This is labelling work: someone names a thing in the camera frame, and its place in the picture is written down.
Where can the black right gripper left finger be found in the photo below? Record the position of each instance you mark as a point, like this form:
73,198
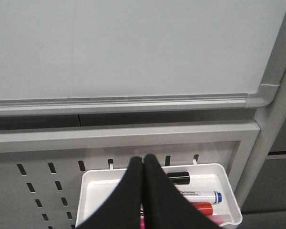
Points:
111,198

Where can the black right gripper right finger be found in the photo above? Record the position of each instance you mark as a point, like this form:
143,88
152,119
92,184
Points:
164,206

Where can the grey metal whiteboard stand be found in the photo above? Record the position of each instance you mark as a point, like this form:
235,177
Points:
46,145

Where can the black marker cap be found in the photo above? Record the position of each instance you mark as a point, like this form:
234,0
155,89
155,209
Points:
179,178

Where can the blue capped white marker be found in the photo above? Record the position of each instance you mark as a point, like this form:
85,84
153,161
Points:
212,197

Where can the red capped marker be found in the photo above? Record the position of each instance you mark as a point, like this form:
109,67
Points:
205,208

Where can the pink marker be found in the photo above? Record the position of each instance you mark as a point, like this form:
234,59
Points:
214,218

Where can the white upper marker tray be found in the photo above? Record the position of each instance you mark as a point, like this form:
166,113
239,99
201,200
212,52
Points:
228,190

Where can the white whiteboard with aluminium frame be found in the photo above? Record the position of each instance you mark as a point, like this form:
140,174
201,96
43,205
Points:
113,56

